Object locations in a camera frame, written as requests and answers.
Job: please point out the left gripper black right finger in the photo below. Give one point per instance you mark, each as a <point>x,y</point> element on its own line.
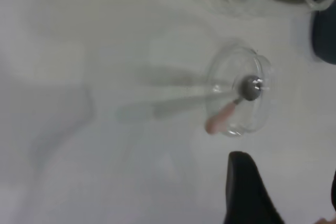
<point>333,200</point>

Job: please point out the dark blue-grey ceramic mug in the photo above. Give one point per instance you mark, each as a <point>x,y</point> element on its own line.
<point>325,40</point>

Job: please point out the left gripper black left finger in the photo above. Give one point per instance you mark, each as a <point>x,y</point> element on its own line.
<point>246,195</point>

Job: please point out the clear round glass lid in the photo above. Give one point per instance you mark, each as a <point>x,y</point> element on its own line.
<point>260,119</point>

